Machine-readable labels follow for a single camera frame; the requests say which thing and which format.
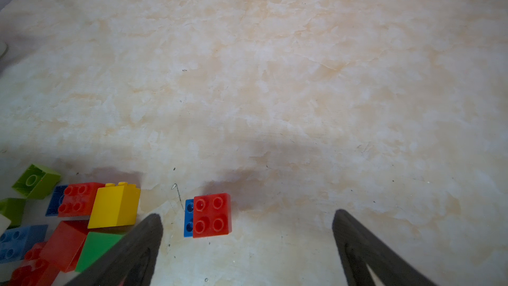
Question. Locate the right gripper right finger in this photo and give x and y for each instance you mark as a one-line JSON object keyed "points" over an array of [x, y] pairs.
{"points": [[361, 251]]}

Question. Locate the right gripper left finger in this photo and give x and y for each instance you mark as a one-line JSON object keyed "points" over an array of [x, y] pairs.
{"points": [[131, 261]]}

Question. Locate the dark blue square brick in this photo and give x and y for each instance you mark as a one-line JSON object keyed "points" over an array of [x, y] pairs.
{"points": [[188, 220]]}

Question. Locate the red square brick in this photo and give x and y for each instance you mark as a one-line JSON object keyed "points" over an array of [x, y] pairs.
{"points": [[78, 199], [212, 215]]}

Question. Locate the red long brick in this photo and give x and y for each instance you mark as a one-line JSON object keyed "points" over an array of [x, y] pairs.
{"points": [[45, 260]]}

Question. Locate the green square brick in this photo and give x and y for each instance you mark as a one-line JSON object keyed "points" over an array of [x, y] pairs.
{"points": [[95, 246]]}

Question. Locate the yellow square brick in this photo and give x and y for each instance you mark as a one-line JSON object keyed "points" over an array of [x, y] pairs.
{"points": [[115, 205]]}

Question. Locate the light blue long brick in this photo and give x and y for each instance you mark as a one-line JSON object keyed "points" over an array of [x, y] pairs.
{"points": [[15, 243]]}

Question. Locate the upside-down lime square brick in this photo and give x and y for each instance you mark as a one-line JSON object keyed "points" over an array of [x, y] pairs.
{"points": [[37, 182]]}

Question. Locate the lime square brick studs up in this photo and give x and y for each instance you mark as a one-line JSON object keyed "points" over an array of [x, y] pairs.
{"points": [[13, 209]]}

